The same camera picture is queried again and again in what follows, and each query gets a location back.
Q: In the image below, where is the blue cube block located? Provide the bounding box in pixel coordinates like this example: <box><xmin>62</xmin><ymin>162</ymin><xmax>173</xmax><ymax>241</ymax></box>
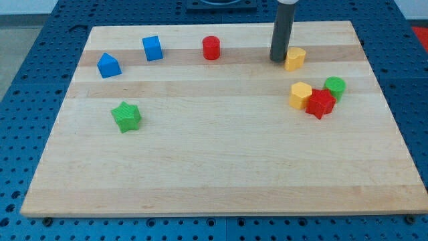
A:
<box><xmin>142</xmin><ymin>35</ymin><xmax>163</xmax><ymax>61</ymax></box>

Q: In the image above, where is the green star block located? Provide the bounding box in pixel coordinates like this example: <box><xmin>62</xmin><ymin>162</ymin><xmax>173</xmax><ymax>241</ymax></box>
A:
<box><xmin>111</xmin><ymin>102</ymin><xmax>142</xmax><ymax>133</ymax></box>

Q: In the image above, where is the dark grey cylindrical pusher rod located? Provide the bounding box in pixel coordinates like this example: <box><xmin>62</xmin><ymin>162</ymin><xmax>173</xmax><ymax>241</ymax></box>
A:
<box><xmin>270</xmin><ymin>2</ymin><xmax>296</xmax><ymax>62</ymax></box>

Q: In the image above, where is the red cylinder block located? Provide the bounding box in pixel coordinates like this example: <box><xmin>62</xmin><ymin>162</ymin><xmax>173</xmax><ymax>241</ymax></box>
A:
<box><xmin>202</xmin><ymin>35</ymin><xmax>221</xmax><ymax>60</ymax></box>

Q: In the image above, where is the red star block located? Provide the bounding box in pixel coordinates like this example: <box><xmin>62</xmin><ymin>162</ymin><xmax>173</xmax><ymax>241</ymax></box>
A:
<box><xmin>306</xmin><ymin>89</ymin><xmax>336</xmax><ymax>119</ymax></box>

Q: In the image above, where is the blue house-shaped block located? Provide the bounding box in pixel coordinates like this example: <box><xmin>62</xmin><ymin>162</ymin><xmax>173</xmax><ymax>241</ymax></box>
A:
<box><xmin>97</xmin><ymin>53</ymin><xmax>122</xmax><ymax>78</ymax></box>

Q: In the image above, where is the yellow heart block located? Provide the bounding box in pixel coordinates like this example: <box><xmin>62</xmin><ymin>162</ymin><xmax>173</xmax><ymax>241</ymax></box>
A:
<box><xmin>284</xmin><ymin>47</ymin><xmax>306</xmax><ymax>72</ymax></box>

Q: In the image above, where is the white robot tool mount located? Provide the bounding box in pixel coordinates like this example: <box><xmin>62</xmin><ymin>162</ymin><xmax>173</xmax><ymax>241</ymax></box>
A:
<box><xmin>278</xmin><ymin>0</ymin><xmax>299</xmax><ymax>4</ymax></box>

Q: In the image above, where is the yellow hexagon block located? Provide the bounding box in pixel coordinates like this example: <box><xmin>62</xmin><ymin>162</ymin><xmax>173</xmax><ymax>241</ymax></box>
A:
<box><xmin>289</xmin><ymin>82</ymin><xmax>312</xmax><ymax>110</ymax></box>

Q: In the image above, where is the light wooden board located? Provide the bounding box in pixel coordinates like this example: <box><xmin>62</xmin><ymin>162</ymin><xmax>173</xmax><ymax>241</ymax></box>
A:
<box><xmin>21</xmin><ymin>21</ymin><xmax>427</xmax><ymax>218</ymax></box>

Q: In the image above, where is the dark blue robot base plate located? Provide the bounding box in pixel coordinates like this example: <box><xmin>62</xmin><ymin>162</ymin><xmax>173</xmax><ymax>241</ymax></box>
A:
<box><xmin>185</xmin><ymin>0</ymin><xmax>257</xmax><ymax>12</ymax></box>

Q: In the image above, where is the green cylinder block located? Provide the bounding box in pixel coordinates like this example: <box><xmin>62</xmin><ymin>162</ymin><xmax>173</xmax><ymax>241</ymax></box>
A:
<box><xmin>323</xmin><ymin>76</ymin><xmax>346</xmax><ymax>102</ymax></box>

